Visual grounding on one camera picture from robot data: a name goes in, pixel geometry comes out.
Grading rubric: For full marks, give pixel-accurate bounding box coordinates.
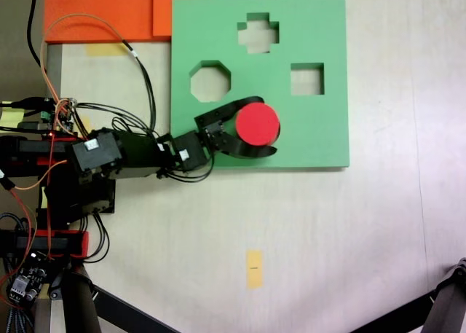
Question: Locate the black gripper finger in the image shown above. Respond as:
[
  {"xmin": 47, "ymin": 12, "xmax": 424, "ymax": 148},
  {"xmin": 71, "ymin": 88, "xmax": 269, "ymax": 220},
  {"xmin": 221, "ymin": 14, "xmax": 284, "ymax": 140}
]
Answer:
[
  {"xmin": 213, "ymin": 95, "xmax": 266, "ymax": 125},
  {"xmin": 213, "ymin": 131, "xmax": 278, "ymax": 160}
]

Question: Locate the red cylinder block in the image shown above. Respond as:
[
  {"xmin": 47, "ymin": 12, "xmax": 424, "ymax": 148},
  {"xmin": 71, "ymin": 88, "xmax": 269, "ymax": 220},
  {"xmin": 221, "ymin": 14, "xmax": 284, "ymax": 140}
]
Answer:
[{"xmin": 234, "ymin": 102, "xmax": 282, "ymax": 146}]

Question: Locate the green shape sorter board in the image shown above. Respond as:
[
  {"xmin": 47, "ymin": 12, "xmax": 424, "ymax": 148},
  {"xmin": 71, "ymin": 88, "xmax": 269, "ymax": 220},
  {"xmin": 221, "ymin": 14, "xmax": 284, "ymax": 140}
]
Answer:
[{"xmin": 170, "ymin": 0, "xmax": 351, "ymax": 172}]

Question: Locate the yellow tape strip with mark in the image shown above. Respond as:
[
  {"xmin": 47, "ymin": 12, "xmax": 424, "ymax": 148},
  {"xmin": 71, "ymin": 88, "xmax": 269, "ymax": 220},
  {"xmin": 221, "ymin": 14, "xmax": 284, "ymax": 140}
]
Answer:
[{"xmin": 246, "ymin": 249, "xmax": 264, "ymax": 290}]

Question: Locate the red and black table clamp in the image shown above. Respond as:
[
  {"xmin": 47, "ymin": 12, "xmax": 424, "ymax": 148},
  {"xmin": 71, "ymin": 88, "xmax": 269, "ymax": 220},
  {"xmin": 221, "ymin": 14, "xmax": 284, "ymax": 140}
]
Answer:
[{"xmin": 0, "ymin": 229, "xmax": 90, "ymax": 260}]

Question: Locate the black tripod brace strut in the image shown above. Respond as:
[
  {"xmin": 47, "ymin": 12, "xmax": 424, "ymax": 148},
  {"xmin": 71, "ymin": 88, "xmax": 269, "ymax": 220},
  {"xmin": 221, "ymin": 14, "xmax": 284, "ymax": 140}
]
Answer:
[
  {"xmin": 349, "ymin": 296, "xmax": 436, "ymax": 333},
  {"xmin": 92, "ymin": 284, "xmax": 179, "ymax": 333}
]

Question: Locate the yellow sticky note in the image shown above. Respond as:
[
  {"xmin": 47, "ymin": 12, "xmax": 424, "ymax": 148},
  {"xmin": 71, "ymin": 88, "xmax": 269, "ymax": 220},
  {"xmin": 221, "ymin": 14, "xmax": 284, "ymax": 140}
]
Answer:
[{"xmin": 0, "ymin": 108, "xmax": 25, "ymax": 129}]

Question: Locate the black tripod leg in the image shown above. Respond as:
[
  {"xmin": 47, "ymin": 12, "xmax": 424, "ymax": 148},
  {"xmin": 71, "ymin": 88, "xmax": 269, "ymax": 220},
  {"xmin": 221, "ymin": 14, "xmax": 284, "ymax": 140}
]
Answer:
[{"xmin": 49, "ymin": 265, "xmax": 101, "ymax": 333}]

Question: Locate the black power circuit board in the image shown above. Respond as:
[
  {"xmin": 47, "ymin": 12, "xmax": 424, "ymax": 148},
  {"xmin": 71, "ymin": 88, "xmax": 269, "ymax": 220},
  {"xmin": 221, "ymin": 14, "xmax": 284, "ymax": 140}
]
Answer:
[{"xmin": 7, "ymin": 262, "xmax": 48, "ymax": 308}]

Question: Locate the grey metal bar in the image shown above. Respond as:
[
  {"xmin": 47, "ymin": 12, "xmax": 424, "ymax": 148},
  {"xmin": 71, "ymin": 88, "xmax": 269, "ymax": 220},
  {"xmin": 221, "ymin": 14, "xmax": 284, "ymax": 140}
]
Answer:
[{"xmin": 34, "ymin": 298, "xmax": 68, "ymax": 333}]

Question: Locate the tripod leg with clamp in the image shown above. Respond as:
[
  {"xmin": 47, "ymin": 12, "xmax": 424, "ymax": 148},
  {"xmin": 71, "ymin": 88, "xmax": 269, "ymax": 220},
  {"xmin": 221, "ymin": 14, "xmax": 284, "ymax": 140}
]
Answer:
[{"xmin": 424, "ymin": 256, "xmax": 466, "ymax": 333}]

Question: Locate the thin black wire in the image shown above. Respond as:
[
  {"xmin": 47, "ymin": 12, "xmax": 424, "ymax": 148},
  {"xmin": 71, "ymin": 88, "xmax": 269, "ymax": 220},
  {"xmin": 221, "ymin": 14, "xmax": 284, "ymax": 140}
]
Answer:
[
  {"xmin": 74, "ymin": 101, "xmax": 156, "ymax": 134},
  {"xmin": 123, "ymin": 41, "xmax": 159, "ymax": 138}
]

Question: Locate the small circuit board with wires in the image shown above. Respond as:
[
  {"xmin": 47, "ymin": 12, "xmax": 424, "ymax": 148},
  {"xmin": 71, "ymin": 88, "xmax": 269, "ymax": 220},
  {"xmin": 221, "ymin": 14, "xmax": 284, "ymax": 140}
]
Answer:
[{"xmin": 39, "ymin": 96, "xmax": 79, "ymax": 134}]

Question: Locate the orange cable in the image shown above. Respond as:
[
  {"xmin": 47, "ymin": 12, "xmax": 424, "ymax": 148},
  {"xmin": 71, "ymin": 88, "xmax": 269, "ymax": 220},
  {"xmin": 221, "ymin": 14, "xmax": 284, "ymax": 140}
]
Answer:
[{"xmin": 39, "ymin": 13, "xmax": 132, "ymax": 104}]

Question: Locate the black usb cable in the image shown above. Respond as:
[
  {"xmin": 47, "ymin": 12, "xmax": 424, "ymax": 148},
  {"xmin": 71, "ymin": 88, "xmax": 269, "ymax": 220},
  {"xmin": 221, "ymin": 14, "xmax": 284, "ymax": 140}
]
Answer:
[{"xmin": 0, "ymin": 97, "xmax": 47, "ymax": 110}]

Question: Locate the thick black cable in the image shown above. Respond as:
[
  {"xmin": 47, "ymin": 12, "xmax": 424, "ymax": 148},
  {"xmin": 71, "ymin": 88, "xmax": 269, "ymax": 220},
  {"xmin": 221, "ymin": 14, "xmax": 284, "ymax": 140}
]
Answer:
[{"xmin": 27, "ymin": 0, "xmax": 43, "ymax": 68}]

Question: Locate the braided black white cable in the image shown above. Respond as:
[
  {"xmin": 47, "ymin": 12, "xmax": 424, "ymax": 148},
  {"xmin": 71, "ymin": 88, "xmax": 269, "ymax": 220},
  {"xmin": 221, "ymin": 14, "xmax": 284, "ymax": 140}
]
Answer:
[{"xmin": 5, "ymin": 305, "xmax": 37, "ymax": 333}]

